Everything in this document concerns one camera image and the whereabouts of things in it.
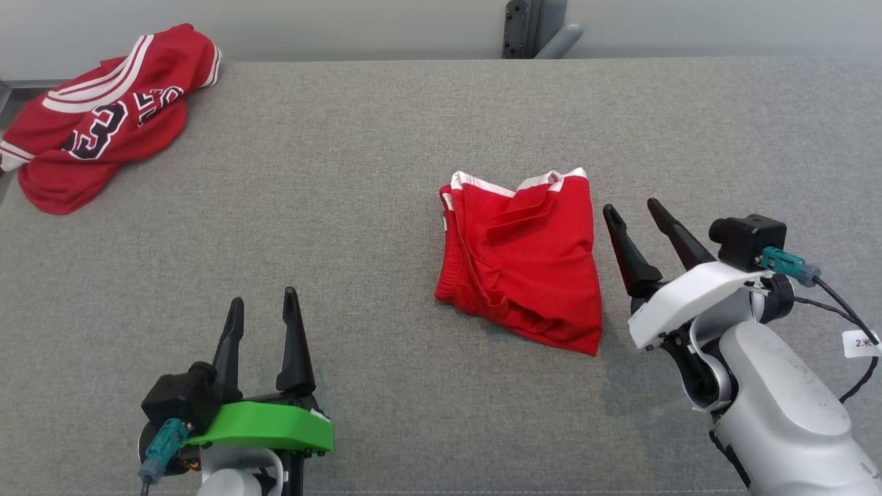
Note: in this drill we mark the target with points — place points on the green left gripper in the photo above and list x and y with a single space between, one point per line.
275 424

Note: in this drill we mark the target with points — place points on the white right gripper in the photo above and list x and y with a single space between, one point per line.
682 296

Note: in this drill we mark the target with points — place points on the red shorts with white trim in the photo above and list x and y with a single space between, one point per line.
537 275

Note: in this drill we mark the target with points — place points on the red basketball jersey number 23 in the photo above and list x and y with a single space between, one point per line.
103 124

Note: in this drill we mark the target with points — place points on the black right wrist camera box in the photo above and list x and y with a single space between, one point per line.
747 241

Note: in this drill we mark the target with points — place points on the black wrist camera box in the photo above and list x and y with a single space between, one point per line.
747 241
182 399

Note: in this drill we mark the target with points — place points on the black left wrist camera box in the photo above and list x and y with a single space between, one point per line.
182 399

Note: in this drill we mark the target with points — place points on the grey metal frame post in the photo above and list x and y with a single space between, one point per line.
524 27

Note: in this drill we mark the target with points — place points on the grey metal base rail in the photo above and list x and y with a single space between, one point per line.
3 96

